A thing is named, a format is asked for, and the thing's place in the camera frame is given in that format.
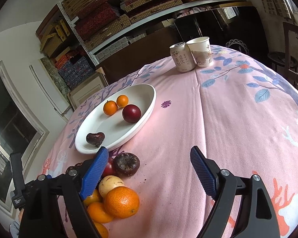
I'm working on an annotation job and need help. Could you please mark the large orange mandarin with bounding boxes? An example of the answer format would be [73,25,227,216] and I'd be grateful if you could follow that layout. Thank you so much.
[104,186,140,219]

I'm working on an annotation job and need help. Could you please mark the large dark mangosteen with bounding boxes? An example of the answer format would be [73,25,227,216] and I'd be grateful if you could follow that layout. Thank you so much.
[113,153,140,177]

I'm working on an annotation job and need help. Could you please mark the orange kumquat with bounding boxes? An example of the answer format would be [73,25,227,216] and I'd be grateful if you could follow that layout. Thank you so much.
[94,222,109,238]
[84,189,103,207]
[88,202,114,224]

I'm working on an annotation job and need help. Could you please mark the yellow round fruit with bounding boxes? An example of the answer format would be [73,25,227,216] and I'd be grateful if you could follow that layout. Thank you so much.
[98,175,125,198]

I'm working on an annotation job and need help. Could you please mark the white oval plate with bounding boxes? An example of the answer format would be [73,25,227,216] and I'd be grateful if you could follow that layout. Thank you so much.
[75,83,157,155]

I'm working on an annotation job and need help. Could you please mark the pink patterned tablecloth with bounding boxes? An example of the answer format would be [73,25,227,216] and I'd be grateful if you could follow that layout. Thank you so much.
[42,45,298,237]

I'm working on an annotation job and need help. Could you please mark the small orange on plate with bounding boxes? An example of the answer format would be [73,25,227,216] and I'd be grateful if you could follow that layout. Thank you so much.
[116,95,129,108]
[103,101,118,116]

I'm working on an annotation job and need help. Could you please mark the dark red plum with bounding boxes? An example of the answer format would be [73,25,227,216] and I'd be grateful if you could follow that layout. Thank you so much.
[122,104,141,123]

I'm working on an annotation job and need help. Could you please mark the framed picture leaning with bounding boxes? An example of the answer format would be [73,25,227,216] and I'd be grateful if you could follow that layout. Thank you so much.
[67,67,108,110]

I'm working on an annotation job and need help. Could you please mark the white beverage can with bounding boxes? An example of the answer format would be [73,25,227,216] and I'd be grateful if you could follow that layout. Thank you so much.
[169,42,196,73]

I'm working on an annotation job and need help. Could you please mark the white paper cup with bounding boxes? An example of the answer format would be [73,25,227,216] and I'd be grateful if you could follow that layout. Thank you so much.
[186,36,213,68]

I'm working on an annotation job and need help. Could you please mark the dark wooden cabinet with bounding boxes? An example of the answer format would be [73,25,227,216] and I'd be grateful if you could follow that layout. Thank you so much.
[100,6,269,84]

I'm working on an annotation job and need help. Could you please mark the metal shelving with boxes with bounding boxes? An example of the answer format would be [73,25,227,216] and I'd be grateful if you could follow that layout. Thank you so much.
[36,0,245,88]

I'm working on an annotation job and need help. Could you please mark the window frame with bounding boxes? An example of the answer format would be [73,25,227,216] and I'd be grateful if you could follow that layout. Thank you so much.
[0,61,49,218]

